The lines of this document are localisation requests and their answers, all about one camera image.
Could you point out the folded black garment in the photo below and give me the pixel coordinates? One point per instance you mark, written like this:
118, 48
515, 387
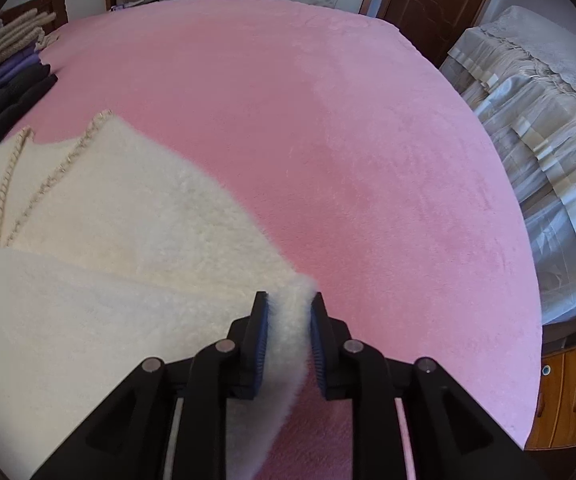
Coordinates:
13, 100

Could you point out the brown wooden door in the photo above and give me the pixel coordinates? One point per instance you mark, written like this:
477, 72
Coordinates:
432, 10

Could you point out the dark brown headboard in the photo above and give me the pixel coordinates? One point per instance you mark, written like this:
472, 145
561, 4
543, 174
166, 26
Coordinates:
43, 2

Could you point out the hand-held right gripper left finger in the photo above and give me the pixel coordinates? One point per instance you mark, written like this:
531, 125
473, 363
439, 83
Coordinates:
261, 340

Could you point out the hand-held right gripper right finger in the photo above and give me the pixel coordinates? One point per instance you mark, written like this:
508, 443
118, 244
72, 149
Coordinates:
316, 345

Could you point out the furniture under white lace cover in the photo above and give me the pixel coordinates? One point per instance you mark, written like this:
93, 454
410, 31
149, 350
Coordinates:
542, 110

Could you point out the orange wooden cabinet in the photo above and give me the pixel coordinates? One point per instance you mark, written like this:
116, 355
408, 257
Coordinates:
567, 400

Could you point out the folded purple garment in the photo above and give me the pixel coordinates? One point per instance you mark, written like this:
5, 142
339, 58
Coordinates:
8, 67

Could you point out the white fluffy sweater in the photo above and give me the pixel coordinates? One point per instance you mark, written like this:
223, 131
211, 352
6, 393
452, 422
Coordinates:
118, 260

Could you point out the pink plush bed blanket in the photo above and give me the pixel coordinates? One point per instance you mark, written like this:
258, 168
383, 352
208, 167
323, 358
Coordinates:
343, 160

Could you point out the folded beige knit sweater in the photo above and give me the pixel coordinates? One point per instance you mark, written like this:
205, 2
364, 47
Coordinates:
3, 40

